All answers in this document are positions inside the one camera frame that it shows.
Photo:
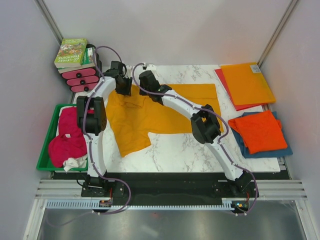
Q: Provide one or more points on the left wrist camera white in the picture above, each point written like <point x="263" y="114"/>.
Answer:
<point x="128" y="72"/>

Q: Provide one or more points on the white slotted cable duct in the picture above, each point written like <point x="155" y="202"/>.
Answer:
<point x="95" y="204"/>

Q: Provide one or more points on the right aluminium corner post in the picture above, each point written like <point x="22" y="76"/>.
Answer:
<point x="277" y="31"/>

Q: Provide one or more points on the aluminium corner post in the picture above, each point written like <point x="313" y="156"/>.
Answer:
<point x="42" y="6"/>
<point x="277" y="31"/>

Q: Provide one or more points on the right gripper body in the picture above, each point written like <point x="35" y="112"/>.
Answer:
<point x="142" y="92"/>

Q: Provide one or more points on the green plastic tray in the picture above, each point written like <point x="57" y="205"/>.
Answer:
<point x="44" y="161"/>

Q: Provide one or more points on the pink and black drawer unit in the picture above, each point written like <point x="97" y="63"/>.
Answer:
<point x="82" y="80"/>

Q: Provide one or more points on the yellow t shirt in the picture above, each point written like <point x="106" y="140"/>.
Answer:
<point x="131" y="118"/>

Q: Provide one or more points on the red plastic folder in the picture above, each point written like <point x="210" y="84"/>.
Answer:
<point x="222" y="79"/>

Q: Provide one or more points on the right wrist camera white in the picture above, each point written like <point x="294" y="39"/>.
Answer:
<point x="149" y="67"/>

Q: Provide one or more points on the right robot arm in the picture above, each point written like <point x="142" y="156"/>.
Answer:
<point x="205" y="127"/>

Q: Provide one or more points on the orange plastic folder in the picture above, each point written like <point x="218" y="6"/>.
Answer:
<point x="247" y="85"/>

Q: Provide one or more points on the magenta t shirt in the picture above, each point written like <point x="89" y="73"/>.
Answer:
<point x="69" y="141"/>

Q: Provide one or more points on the left aluminium corner post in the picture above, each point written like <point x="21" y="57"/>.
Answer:
<point x="42" y="6"/>

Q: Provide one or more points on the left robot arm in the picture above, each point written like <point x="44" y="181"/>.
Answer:
<point x="92" y="117"/>

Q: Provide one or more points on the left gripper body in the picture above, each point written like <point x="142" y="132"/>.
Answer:
<point x="125" y="88"/>

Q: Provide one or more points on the folded orange t shirt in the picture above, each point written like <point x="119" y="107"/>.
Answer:
<point x="260" y="132"/>

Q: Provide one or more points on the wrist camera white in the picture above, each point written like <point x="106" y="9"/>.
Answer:
<point x="128" y="72"/>
<point x="149" y="67"/>

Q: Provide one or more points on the white t shirt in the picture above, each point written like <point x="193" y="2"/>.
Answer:
<point x="75" y="163"/>

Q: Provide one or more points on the green illustrated book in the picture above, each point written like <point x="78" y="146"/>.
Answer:
<point x="71" y="53"/>

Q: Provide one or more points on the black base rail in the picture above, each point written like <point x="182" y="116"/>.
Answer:
<point x="161" y="189"/>

